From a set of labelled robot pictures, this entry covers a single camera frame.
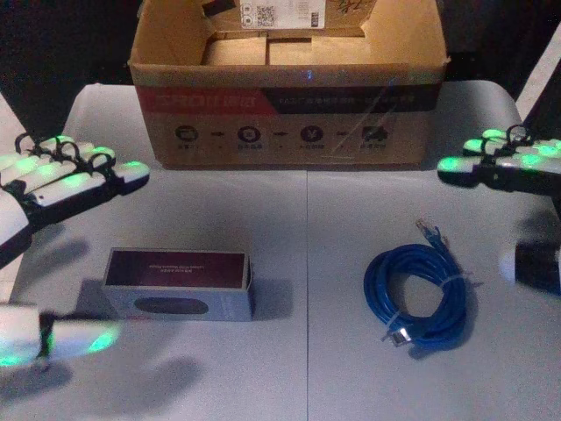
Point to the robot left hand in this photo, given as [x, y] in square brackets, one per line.
[52, 175]

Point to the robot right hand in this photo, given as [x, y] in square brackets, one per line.
[517, 169]

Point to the white mouse box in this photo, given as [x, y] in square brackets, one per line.
[175, 267]

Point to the brown cardboard box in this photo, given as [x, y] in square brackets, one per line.
[285, 140]

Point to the white slanted board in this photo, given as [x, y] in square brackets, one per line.
[541, 74]

